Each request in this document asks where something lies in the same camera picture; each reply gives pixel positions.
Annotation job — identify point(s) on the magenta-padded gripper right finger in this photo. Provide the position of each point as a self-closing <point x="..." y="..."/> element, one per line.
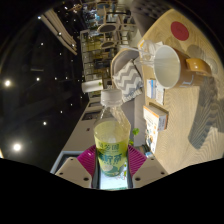
<point x="137" y="159"/>

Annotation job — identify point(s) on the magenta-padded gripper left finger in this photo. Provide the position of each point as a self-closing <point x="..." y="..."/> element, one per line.
<point x="86" y="160"/>

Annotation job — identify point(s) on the green-labelled clear drink bottle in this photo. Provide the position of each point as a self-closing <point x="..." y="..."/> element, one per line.
<point x="111" y="146"/>

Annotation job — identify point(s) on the colourful printed pamphlet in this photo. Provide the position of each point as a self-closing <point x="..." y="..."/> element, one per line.
<point x="151" y="136"/>

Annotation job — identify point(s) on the white and orange box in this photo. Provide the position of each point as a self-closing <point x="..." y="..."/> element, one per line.
<point x="156" y="116"/>

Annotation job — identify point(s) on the group of ceiling lights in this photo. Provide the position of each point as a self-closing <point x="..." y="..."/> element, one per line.
<point x="16" y="146"/>

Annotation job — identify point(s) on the grey white chevron pillow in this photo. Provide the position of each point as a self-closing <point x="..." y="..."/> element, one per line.
<point x="128" y="81"/>

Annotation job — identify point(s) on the yellow mug with white inside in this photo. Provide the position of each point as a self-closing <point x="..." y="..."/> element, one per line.
<point x="181" y="71"/>

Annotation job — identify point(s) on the group of dining chairs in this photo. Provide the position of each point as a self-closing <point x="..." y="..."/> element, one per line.
<point x="106" y="28"/>

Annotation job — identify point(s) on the flat round red coaster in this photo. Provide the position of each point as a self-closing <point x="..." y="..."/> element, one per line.
<point x="180" y="31"/>

